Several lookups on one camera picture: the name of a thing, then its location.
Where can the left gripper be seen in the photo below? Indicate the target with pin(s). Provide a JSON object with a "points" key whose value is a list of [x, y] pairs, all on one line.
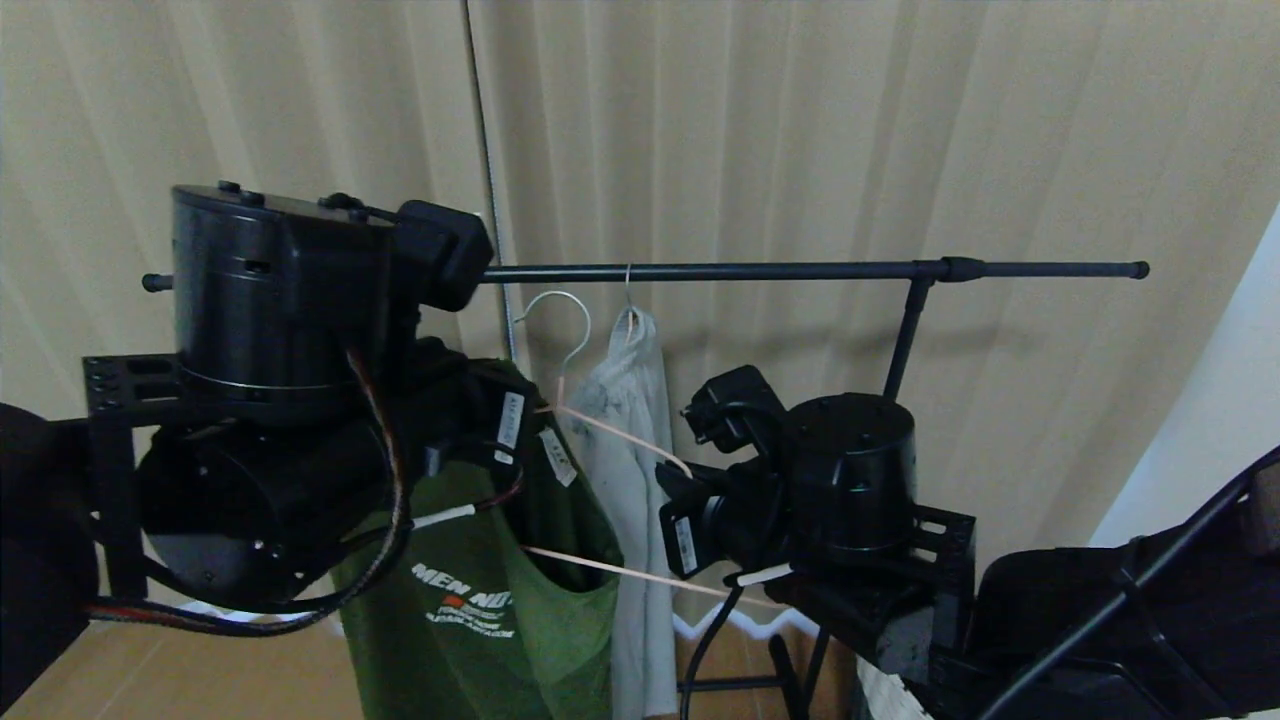
{"points": [[260, 510]]}

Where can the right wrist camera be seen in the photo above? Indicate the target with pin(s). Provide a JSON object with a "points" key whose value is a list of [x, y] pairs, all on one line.
{"points": [[740, 400]]}

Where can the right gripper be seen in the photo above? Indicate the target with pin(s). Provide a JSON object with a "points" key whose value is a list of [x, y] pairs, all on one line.
{"points": [[730, 520]]}

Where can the white laundry basket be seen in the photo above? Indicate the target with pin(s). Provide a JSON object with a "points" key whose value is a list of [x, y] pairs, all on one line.
{"points": [[880, 700]]}

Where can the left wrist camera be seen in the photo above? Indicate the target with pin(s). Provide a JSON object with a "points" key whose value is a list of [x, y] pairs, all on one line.
{"points": [[445, 250]]}

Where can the green garment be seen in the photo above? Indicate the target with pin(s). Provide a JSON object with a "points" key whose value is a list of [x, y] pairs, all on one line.
{"points": [[480, 650]]}

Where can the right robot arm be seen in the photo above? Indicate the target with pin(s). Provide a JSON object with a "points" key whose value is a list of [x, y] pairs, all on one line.
{"points": [[850, 470]]}

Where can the black clothes rack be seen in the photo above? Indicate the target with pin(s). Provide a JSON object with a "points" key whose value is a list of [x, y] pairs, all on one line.
{"points": [[800, 271]]}

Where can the grey curtain pull rod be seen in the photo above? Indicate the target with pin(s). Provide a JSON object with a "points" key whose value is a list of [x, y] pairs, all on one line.
{"points": [[490, 180]]}

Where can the pink clothes hanger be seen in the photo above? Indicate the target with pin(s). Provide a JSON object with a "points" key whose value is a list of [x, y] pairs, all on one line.
{"points": [[620, 432], [629, 300]]}

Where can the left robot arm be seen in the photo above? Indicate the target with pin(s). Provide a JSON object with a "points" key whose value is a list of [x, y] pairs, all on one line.
{"points": [[270, 300]]}

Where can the pale grey shorts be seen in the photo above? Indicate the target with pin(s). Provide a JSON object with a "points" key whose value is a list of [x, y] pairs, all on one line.
{"points": [[630, 480]]}

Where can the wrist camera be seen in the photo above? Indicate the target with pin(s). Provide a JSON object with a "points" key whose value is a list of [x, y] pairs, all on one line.
{"points": [[445, 250], [740, 400]]}

